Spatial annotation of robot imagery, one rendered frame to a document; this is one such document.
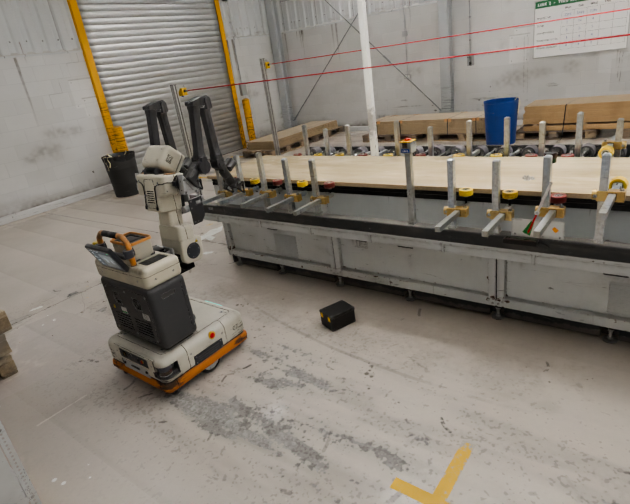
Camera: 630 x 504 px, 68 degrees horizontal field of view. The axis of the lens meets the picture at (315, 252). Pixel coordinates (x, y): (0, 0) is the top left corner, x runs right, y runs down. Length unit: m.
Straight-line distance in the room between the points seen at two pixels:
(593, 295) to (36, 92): 8.36
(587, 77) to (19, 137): 9.52
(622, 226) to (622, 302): 0.46
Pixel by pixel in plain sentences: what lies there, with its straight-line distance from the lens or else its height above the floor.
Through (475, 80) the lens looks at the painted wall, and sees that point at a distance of 10.28.
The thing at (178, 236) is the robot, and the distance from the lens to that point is 3.01.
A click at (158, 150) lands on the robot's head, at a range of 2.98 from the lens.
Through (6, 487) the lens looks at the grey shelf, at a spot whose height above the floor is 0.24.
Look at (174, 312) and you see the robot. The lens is 2.87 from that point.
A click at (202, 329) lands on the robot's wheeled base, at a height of 0.28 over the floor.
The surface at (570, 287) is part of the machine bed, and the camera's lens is 3.12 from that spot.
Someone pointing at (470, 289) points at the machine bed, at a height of 0.17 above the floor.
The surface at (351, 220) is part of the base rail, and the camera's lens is 3.19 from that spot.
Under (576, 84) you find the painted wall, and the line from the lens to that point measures 9.85.
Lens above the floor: 1.73
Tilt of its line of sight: 22 degrees down
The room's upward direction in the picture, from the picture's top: 9 degrees counter-clockwise
